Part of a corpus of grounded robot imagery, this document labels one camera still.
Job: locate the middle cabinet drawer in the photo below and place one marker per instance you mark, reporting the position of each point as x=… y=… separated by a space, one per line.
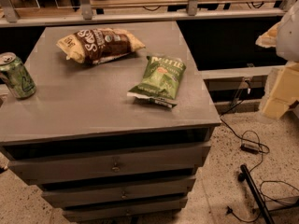
x=120 y=191

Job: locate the brown and yellow chip bag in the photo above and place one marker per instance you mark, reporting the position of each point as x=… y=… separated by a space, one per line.
x=99 y=45

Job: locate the green jalapeno chip bag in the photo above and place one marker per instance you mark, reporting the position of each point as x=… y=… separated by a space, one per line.
x=160 y=82

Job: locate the cabinet drawer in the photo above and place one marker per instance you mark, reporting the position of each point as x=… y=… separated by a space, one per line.
x=120 y=191
x=126 y=209
x=129 y=161

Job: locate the black power adapter with cable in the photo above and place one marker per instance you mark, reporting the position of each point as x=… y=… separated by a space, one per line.
x=250 y=146

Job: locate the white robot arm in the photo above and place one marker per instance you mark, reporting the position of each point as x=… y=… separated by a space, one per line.
x=287 y=46

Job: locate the black stand leg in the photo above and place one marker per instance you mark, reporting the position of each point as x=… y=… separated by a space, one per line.
x=245 y=176

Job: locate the grey drawer cabinet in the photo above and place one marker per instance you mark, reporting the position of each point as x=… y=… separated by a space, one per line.
x=80 y=109

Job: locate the metal railing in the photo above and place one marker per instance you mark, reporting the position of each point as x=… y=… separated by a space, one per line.
x=20 y=13

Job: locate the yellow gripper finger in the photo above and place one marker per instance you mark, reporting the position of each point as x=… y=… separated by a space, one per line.
x=281 y=91
x=269 y=38

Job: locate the top cabinet drawer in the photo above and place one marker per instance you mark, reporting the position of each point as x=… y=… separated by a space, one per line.
x=129 y=161

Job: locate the green soda can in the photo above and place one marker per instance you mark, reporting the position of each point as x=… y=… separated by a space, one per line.
x=15 y=75

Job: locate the bottom cabinet drawer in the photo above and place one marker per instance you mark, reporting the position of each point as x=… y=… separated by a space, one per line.
x=126 y=209

